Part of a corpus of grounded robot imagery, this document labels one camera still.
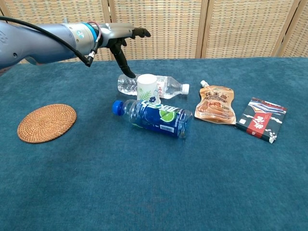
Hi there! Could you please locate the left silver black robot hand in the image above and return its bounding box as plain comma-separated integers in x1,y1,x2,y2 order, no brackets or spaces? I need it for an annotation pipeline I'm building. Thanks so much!
100,23,152,79

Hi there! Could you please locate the white paper cup leaf print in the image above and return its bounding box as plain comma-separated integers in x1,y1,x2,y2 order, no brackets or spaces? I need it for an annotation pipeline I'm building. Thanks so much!
137,74,161,104

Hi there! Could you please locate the woven bamboo screen panel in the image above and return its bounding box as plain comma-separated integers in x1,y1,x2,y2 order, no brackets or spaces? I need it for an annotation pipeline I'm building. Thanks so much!
202,0,301,59
0,0,111,64
107,0,207,60
280,0,308,58

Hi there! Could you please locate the clear plastic water bottle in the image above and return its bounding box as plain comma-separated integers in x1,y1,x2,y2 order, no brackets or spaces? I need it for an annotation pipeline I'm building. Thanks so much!
117,73,190,100

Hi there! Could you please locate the blue label drink bottle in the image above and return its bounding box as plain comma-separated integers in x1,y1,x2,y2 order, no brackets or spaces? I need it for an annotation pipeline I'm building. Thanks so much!
112,99,194,139

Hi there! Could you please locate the round woven rattan coaster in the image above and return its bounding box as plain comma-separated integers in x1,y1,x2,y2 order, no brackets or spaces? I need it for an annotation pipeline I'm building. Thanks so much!
17,103,77,144

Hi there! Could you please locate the orange spouted snack pouch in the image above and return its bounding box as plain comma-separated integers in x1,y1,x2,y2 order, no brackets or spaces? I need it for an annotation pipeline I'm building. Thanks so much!
193,80,237,125

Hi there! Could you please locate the teal blue table mat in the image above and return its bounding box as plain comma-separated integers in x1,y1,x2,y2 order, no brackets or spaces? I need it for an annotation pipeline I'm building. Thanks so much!
0,56,308,231

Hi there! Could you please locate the black red snack box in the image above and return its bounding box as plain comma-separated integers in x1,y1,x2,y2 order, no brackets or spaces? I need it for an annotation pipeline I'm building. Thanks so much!
235,97,288,144

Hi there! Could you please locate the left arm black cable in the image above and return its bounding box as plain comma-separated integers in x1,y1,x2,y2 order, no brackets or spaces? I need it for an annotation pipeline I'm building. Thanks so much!
0,16,101,67

